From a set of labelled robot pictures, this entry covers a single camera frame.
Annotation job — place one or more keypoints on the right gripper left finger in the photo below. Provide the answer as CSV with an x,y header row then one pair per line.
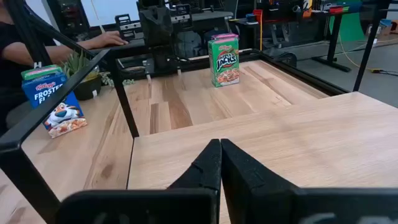
x,y
205,174

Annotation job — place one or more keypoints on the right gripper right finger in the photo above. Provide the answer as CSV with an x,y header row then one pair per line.
x,y
245,180

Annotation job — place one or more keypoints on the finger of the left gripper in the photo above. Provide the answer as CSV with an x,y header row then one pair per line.
x,y
164,28
147,28

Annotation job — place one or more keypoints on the green Apple Jacks cereal box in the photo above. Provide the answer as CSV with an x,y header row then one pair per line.
x,y
224,62
40,72

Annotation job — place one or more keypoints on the blue Frosted Flakes cereal box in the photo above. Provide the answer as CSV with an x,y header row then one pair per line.
x,y
43,88

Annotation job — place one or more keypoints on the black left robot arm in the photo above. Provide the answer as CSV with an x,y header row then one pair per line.
x,y
160,59

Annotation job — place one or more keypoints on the person's hand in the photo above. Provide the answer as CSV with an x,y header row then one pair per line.
x,y
109,40

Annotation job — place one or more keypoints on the computer monitor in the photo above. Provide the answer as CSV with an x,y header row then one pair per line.
x,y
109,11

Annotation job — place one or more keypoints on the grey desk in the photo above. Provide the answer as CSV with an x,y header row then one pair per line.
x,y
205,18

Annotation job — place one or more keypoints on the spiky succulent in black pot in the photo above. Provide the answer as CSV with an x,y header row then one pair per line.
x,y
87,88

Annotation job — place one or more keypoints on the small black side table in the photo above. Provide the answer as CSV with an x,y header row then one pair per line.
x,y
245,31

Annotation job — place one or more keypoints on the person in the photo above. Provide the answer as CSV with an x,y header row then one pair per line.
x,y
9,62

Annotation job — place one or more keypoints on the black table clamp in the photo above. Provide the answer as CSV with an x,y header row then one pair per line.
x,y
285,59

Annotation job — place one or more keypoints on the green panel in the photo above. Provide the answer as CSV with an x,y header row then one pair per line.
x,y
349,29

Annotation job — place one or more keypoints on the wooden shelf with black frame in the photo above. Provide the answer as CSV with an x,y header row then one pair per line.
x,y
311,140

